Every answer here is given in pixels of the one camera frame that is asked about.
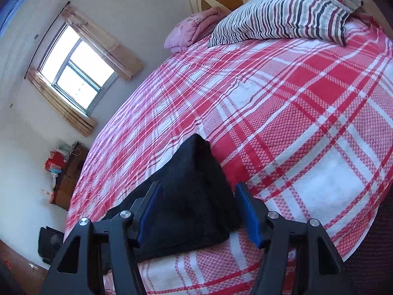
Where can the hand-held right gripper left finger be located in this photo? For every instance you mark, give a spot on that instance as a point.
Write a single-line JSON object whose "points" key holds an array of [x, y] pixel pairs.
{"points": [[147, 218]]}

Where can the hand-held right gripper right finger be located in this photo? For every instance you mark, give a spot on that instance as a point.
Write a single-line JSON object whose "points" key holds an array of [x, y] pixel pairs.
{"points": [[249, 216]]}

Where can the black pants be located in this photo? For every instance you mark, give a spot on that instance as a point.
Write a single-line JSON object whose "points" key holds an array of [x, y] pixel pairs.
{"points": [[190, 196]]}

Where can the brown wooden desk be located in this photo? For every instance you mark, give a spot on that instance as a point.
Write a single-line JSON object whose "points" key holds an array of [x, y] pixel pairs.
{"points": [[69, 178]]}

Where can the bed with red plaid sheet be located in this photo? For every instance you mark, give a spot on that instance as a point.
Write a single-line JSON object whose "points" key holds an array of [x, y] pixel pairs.
{"points": [[276, 113]]}

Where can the red gift bag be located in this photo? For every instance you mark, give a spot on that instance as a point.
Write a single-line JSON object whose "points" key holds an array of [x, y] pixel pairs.
{"points": [[55, 161]]}

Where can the beige patterned curtain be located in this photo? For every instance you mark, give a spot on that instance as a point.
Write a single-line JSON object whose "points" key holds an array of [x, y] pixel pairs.
{"points": [[104, 43], [61, 107]]}

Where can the small sliding window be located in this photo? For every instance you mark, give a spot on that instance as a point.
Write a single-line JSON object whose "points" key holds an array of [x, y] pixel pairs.
{"points": [[76, 67]]}

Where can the pink folded pillows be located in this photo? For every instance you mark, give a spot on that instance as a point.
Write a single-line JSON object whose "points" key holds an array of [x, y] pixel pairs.
{"points": [[193, 27]]}

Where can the striped pillow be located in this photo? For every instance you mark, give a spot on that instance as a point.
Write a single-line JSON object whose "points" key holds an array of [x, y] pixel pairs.
{"points": [[276, 15]]}

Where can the black curtain rod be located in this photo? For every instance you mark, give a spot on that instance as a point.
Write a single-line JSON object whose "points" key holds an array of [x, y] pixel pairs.
{"points": [[43, 40]]}

